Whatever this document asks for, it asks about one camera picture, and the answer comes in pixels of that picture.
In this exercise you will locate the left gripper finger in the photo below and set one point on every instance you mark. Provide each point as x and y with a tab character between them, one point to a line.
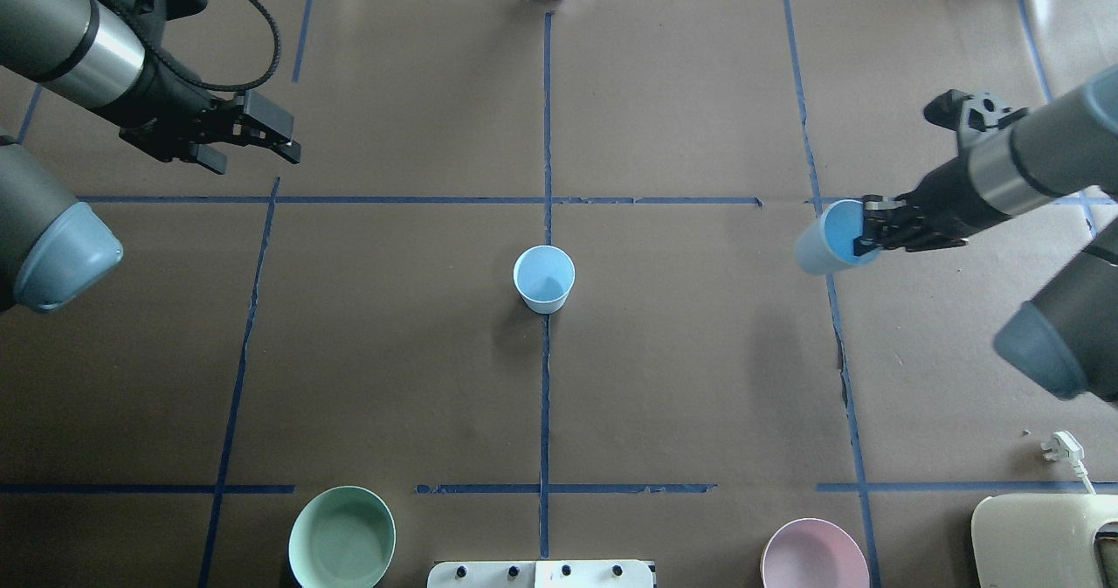
262	116
203	154

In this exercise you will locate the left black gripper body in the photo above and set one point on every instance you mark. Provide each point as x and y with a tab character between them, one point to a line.
166	99

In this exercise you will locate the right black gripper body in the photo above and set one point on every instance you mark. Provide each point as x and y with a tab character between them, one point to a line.
945	192

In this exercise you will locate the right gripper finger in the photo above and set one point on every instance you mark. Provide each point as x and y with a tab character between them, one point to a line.
879	238
879	209

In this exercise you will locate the light blue plastic cup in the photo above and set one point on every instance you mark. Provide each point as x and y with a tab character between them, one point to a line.
544	277

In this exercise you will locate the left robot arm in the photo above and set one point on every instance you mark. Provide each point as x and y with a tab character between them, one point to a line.
106	59

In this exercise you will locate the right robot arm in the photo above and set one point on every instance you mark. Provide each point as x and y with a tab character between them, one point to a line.
1011	163

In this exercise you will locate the pink bowl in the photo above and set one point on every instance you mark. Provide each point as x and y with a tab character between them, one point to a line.
813	553

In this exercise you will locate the cream toaster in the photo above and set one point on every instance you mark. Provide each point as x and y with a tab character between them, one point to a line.
1045	540

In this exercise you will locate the green bowl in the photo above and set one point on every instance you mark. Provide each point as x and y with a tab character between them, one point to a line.
344	537

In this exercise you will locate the white mounting pillar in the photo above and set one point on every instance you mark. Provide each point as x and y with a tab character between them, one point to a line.
544	573

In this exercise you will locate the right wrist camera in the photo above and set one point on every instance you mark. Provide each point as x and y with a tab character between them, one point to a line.
974	117

